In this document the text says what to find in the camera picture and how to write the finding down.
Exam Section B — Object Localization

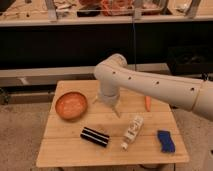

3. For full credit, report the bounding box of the wooden table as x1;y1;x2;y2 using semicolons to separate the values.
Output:
36;80;189;167

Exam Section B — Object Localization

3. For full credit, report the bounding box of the orange carrot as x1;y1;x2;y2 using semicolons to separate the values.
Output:
145;96;151;112

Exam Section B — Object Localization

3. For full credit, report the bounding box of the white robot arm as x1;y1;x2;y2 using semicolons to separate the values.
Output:
94;54;213;121

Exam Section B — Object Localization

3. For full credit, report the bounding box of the white plastic bottle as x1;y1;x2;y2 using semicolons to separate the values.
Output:
121;115;144;150

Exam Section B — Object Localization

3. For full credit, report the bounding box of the orange bowl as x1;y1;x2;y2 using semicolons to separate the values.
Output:
55;92;88;120

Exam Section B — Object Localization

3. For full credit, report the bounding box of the long workbench shelf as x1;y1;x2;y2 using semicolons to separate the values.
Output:
0;0;213;27

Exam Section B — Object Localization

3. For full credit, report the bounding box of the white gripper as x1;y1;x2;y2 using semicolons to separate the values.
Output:
92;88;120;118

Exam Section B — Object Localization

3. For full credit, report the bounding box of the black striped box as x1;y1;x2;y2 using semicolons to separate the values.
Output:
80;127;109;147

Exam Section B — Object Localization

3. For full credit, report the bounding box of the blue sponge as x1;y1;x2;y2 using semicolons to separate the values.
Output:
157;130;175;153

